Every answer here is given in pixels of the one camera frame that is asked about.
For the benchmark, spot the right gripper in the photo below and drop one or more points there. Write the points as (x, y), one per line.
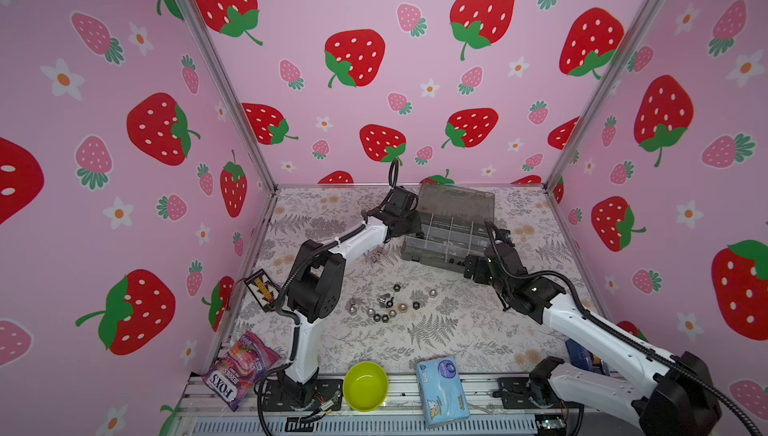
(477, 267)

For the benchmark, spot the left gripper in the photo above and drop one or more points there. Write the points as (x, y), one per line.
(414, 218)

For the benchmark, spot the small black framed card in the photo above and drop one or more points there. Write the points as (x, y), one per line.
(263, 289)

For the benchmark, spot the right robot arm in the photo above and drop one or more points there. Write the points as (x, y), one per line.
(658, 392)

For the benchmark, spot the blue tape dispenser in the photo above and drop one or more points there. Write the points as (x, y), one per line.
(583, 359)

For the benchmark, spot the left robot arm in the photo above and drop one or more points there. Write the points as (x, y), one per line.
(313, 287)

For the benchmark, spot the grey plastic compartment organizer box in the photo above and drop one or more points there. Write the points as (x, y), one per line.
(452, 227)

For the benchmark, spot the blue tissue pack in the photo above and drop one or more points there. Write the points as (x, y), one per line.
(441, 391)

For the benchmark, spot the lime green bowl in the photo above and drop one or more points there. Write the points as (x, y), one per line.
(365, 387)

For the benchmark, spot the purple candy bag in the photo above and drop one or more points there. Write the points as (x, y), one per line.
(232, 376)

